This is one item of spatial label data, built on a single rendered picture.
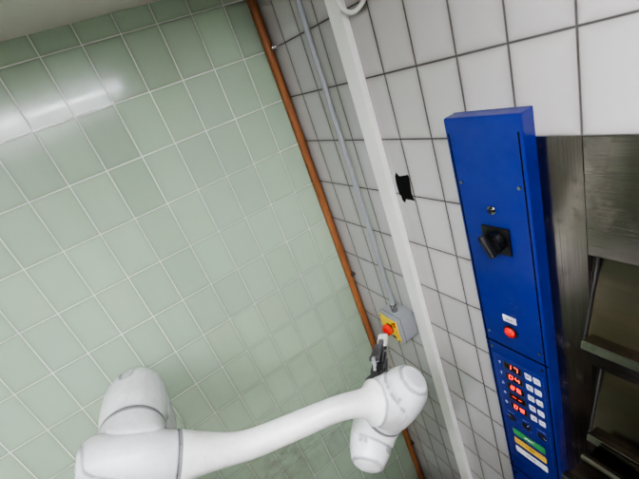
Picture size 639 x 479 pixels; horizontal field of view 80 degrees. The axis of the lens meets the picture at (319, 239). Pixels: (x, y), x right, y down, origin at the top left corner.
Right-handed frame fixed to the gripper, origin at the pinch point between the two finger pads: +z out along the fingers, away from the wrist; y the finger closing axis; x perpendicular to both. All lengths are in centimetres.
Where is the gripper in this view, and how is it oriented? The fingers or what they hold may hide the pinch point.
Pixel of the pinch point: (382, 342)
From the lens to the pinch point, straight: 131.2
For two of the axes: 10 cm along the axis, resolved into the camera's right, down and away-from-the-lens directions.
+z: 2.3, -4.8, 8.5
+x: 9.2, -1.8, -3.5
